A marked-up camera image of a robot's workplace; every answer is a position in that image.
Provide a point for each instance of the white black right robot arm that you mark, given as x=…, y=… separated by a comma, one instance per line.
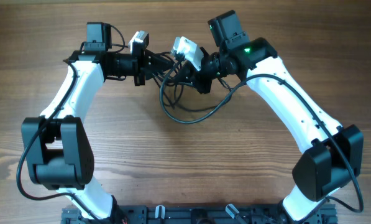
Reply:
x=331, y=155

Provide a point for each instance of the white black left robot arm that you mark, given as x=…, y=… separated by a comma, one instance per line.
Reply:
x=57, y=153

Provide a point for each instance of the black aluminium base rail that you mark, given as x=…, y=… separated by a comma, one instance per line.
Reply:
x=263, y=213

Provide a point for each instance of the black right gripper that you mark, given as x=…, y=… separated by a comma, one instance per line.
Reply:
x=196, y=79

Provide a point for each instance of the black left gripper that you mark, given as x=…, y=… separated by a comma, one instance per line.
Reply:
x=142, y=66

